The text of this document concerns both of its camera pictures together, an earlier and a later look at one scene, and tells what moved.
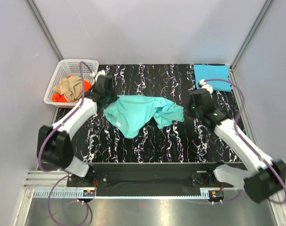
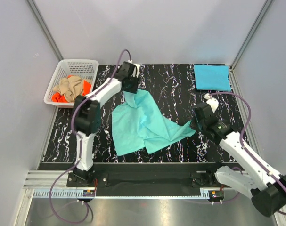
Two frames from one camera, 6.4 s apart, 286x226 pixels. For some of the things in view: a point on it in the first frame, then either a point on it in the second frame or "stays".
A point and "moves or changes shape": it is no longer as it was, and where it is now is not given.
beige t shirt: [70, 87] stays
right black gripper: [187, 110] -> [193, 119]
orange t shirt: [58, 97] stays
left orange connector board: [89, 193] stays
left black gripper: [114, 96] -> [134, 89]
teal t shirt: [128, 114] moves or changes shape
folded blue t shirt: [202, 72] stays
